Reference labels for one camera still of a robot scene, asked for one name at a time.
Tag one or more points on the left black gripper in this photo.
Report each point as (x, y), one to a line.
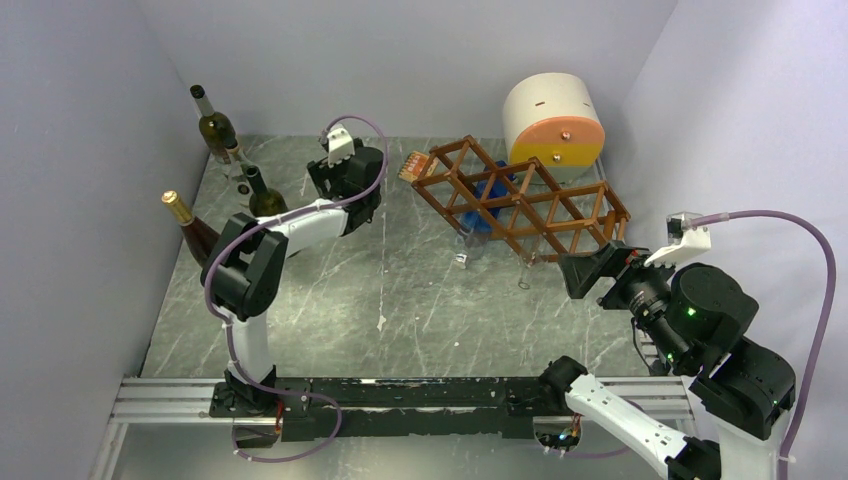
(321, 171)

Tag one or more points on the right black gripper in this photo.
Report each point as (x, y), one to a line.
(581, 270)

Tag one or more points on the dark green black-capped bottle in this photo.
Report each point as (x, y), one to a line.
(264, 201)

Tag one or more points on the clear glass bottle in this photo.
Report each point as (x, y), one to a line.
(528, 271)

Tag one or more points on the clear round liquor bottle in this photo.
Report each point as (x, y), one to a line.
(238, 164)

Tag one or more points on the olive green wine bottle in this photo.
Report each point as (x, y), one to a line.
(215, 127)

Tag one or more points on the clear blue-label bottle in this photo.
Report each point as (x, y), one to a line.
(474, 232)

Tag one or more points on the dark gold-capped wine bottle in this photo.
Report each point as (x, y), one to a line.
(198, 235)

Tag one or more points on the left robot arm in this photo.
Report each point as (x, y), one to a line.
(242, 276)

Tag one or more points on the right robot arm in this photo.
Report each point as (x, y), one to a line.
(697, 318)

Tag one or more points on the brown wooden wine rack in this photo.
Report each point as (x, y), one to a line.
(538, 218)

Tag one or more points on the small orange card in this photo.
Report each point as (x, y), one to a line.
(413, 166)

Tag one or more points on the cream orange cylinder container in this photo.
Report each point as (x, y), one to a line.
(551, 116)

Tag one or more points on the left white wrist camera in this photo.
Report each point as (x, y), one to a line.
(339, 145)

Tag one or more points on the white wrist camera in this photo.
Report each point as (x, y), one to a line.
(339, 145)
(685, 241)

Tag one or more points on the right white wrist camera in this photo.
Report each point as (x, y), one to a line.
(685, 241)

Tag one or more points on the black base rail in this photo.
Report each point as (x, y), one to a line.
(309, 409)

